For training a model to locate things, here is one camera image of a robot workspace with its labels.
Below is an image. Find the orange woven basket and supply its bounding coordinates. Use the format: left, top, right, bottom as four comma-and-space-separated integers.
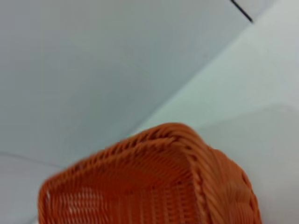
38, 122, 263, 224

